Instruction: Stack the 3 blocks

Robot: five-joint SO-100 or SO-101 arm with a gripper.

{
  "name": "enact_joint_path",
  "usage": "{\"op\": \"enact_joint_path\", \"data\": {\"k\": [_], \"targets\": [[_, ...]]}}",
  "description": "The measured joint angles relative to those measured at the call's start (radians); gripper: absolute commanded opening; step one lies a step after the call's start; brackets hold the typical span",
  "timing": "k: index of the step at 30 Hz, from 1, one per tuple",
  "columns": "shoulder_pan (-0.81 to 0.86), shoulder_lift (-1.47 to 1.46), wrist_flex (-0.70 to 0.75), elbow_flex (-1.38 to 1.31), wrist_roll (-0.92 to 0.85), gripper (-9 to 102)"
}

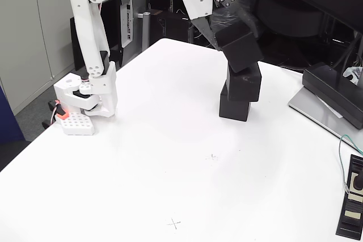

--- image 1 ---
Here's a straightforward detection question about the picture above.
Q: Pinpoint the black cube block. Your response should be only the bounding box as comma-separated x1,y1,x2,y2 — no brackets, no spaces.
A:
218,86,252,122
226,62,261,103
214,23,264,73

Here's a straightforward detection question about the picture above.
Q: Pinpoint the plastic wrapped bin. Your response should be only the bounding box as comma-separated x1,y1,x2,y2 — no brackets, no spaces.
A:
208,0,261,41

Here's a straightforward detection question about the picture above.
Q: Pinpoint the black equipment box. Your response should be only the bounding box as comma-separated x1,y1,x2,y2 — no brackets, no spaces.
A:
149,11,196,43

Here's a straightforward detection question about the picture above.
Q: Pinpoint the black office chair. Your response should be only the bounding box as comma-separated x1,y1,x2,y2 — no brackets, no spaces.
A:
254,0,330,64

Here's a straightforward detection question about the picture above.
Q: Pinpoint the silver monitor stand base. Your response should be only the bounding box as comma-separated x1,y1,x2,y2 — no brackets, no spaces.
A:
288,86,363,152

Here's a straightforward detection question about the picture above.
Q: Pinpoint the black dock box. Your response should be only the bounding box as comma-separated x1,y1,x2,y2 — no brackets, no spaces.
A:
302,62,363,129

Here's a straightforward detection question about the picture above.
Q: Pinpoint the crumpled white plastic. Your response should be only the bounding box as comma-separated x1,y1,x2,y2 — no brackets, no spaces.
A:
343,66,363,86

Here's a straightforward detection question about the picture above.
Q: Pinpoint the orange table clamp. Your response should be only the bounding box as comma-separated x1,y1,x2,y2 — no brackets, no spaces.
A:
53,99,70,121

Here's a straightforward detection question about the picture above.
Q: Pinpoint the blue partition panel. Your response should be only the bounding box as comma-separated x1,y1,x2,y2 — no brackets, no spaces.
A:
0,86,26,143

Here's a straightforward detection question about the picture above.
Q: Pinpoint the grey metal post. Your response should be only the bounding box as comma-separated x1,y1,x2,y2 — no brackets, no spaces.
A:
138,11,151,50

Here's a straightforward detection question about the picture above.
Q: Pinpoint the grey wall cabinet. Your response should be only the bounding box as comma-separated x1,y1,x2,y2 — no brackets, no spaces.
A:
0,0,117,115

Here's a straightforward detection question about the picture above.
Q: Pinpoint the green cable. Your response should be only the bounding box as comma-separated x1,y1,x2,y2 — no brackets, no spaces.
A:
338,134,363,193

